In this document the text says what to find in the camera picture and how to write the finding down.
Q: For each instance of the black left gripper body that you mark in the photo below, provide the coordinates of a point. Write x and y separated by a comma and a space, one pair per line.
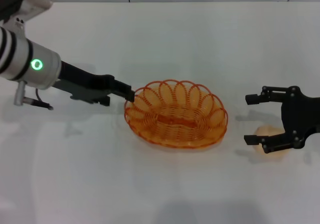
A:
85, 84

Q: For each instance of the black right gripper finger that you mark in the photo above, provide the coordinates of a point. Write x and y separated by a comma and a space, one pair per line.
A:
252, 99
251, 139

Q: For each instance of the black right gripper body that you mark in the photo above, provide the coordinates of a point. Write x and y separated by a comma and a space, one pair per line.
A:
295, 114

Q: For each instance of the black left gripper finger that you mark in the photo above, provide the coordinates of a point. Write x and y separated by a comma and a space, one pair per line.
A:
123, 91

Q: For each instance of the orange woven plastic basket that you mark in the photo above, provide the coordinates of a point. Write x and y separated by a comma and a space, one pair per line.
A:
175, 120

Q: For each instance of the pale round bread bun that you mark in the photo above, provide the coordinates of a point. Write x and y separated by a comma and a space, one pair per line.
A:
268, 131

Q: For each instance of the grey metal cylindrical plug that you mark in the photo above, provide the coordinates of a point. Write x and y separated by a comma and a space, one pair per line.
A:
20, 94

